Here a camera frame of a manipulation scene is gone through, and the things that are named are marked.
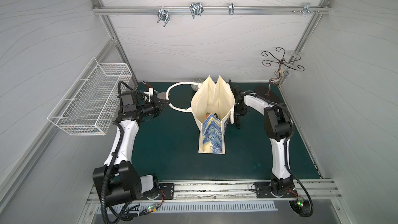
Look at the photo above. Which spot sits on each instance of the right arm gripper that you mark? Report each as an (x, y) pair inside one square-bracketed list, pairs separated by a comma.
[(238, 110)]

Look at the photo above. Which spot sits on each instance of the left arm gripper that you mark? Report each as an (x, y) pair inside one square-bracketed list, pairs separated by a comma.
[(156, 106)]

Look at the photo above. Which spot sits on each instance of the cream canvas tote bag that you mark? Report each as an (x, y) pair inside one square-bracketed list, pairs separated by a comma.
[(212, 108)]

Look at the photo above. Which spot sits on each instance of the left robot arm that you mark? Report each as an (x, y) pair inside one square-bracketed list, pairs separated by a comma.
[(117, 182)]

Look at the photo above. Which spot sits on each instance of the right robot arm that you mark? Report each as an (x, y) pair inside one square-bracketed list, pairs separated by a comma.
[(279, 128)]

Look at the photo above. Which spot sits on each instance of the copper jewelry stand black base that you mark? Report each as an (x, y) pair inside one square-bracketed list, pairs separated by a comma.
[(283, 67)]

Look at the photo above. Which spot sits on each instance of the aluminium crossbar with hooks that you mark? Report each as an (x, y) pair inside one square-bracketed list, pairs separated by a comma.
[(163, 14)]

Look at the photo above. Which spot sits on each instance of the metal spatula brown handle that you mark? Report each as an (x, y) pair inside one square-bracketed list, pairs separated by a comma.
[(160, 95)]

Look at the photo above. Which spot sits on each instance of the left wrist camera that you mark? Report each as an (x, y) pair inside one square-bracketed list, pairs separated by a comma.
[(149, 92)]

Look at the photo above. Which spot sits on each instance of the white wire basket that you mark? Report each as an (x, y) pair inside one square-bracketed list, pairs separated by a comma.
[(89, 105)]

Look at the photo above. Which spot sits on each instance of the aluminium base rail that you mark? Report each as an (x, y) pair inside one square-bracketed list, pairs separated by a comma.
[(244, 190)]

